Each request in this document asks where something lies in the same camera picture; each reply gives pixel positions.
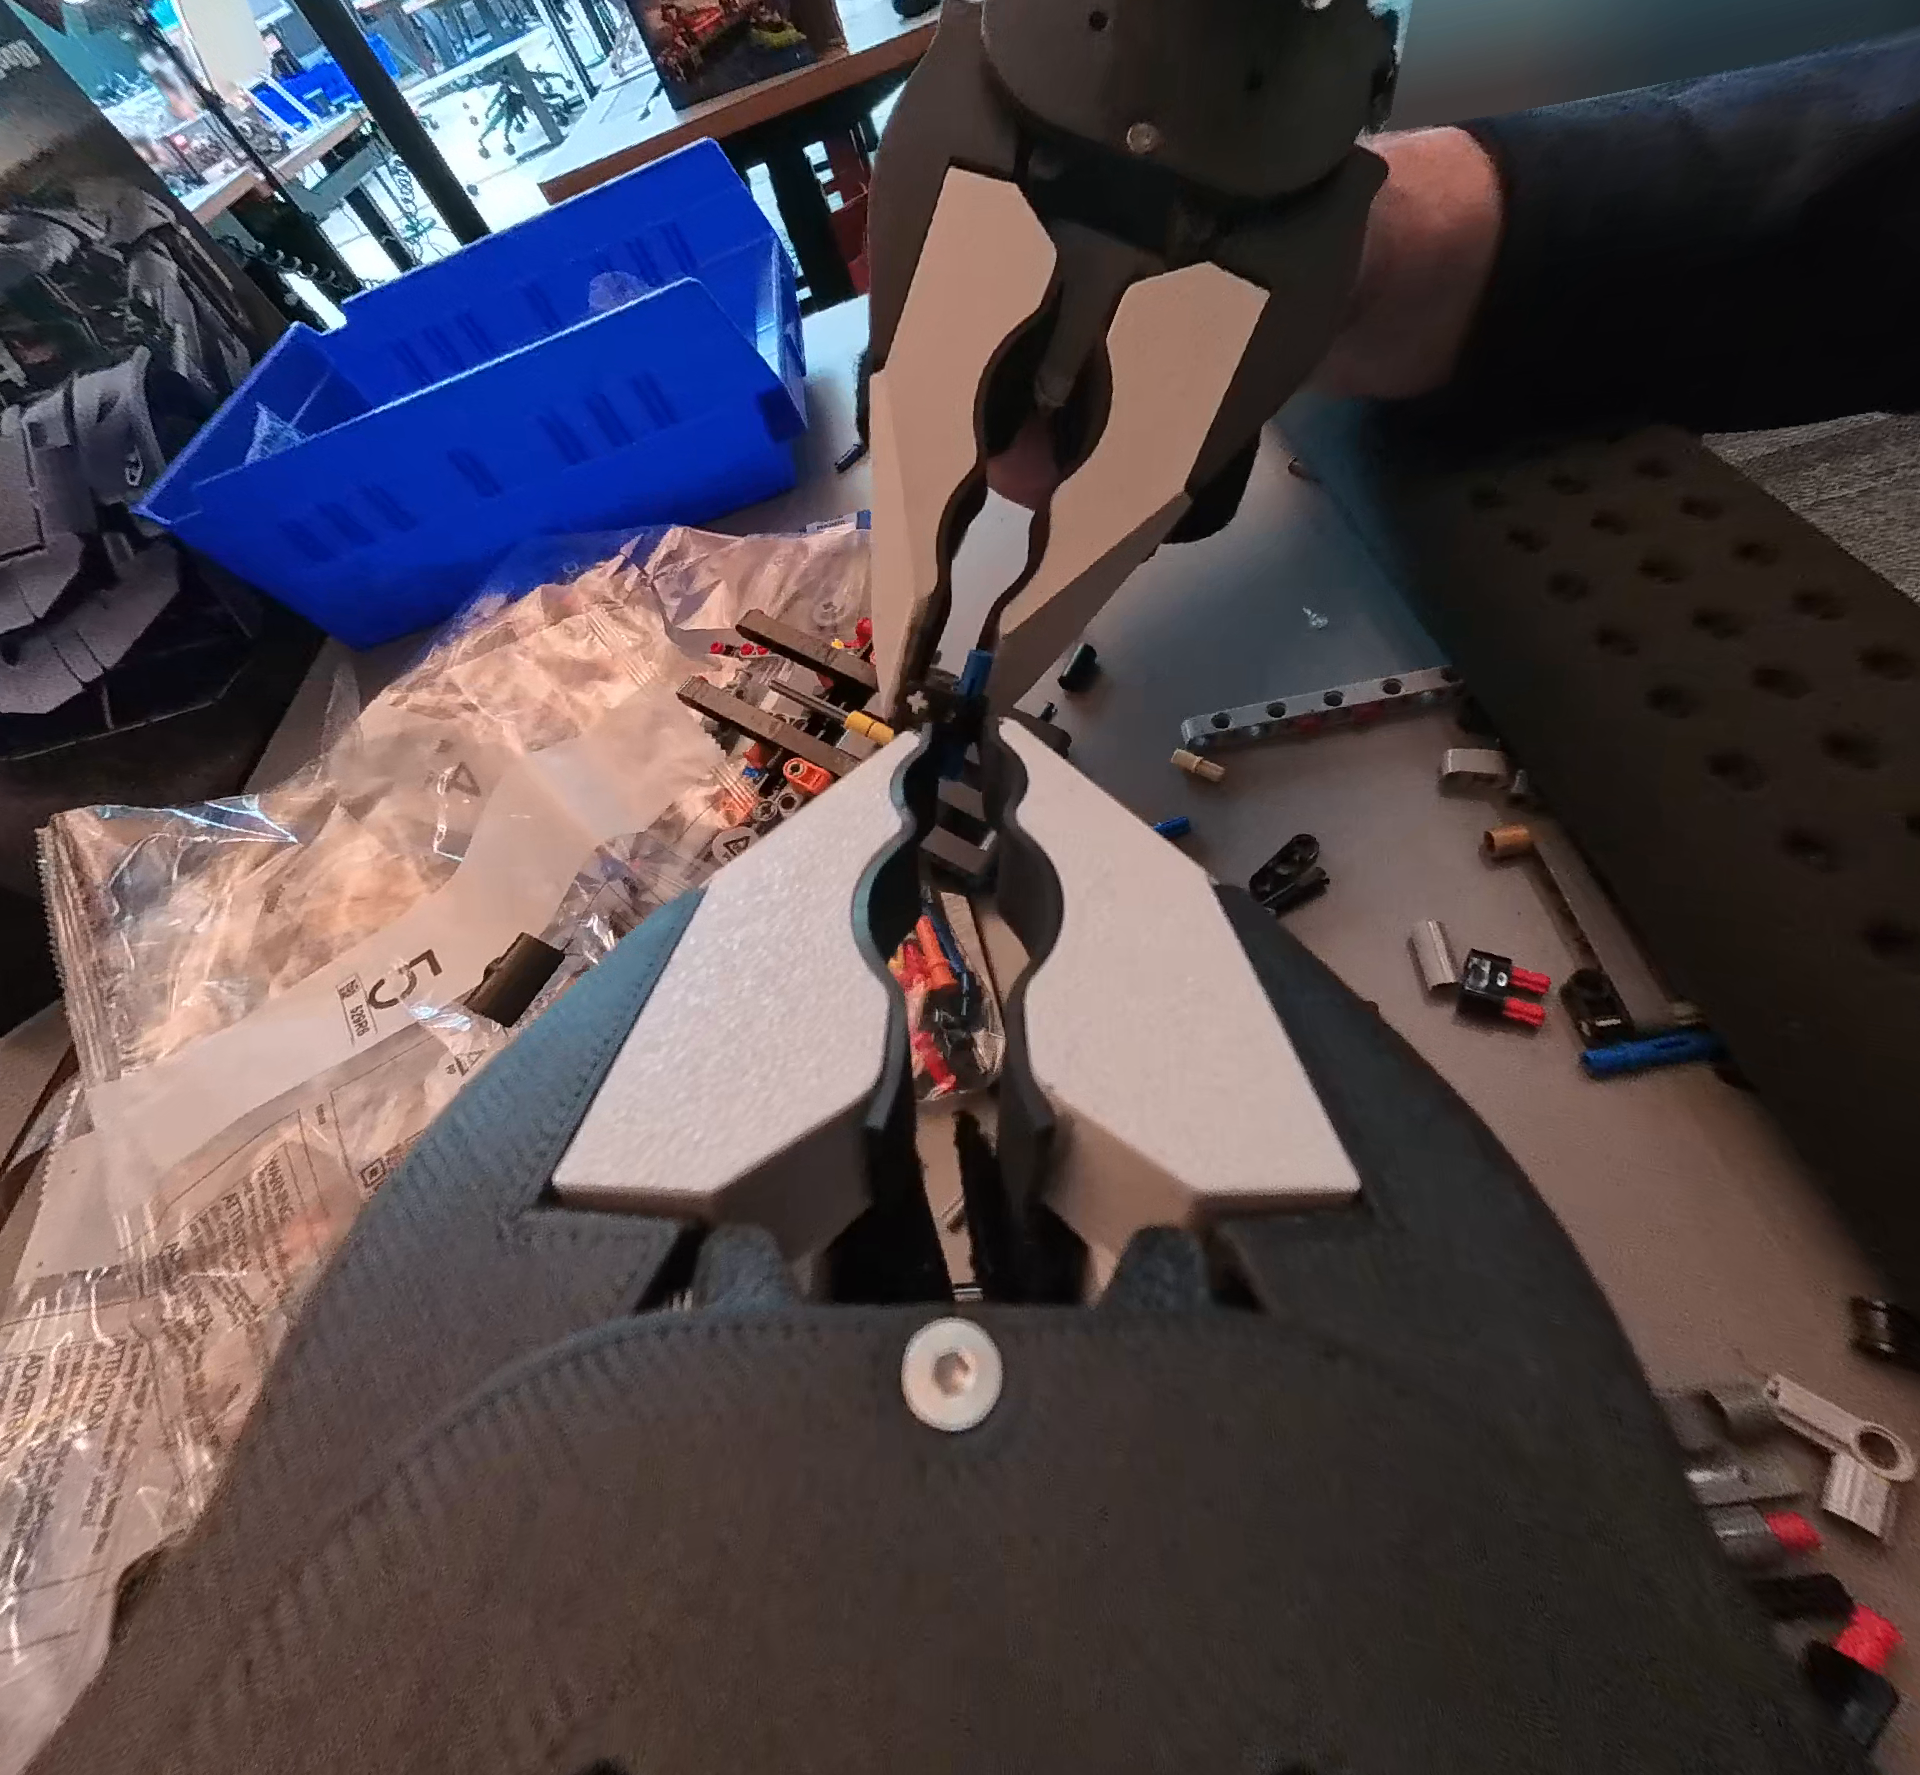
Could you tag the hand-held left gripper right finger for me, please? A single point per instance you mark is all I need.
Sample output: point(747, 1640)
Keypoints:
point(1205, 1043)

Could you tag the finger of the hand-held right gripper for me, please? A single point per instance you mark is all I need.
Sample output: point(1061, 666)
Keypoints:
point(940, 353)
point(1173, 393)

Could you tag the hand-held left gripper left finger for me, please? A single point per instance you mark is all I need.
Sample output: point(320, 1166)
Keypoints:
point(721, 1043)

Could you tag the small clear parts bag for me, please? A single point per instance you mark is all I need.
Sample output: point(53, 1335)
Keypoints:
point(944, 1010)

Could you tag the pile of toy bricks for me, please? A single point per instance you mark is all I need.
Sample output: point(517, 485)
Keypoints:
point(1501, 982)

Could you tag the person's right forearm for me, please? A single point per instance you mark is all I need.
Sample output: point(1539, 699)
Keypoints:
point(1724, 228)

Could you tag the dark toy set box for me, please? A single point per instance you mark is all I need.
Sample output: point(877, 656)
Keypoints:
point(105, 383)

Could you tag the person's right hand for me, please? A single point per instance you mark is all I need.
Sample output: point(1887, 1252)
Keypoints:
point(1426, 261)

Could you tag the black toy connector piece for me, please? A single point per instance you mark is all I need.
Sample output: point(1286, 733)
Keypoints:
point(517, 982)

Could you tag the wooden side table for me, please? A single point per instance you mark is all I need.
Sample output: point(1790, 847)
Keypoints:
point(721, 141)

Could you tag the numbered clear parts bag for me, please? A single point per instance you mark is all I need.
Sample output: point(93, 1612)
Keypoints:
point(380, 998)

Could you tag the long grey toy beam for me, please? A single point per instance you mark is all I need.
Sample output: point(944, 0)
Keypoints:
point(1319, 718)

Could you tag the crumpled clear bag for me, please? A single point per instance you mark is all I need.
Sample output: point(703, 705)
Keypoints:
point(599, 666)

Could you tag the blue plastic bin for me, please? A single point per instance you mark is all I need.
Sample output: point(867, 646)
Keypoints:
point(524, 427)

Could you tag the black perforated board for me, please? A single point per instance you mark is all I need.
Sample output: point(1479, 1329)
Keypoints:
point(1724, 760)

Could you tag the black pole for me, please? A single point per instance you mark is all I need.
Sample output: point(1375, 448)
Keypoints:
point(346, 50)

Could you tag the black toy frame assembly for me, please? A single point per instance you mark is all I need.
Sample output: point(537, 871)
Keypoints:
point(781, 694)

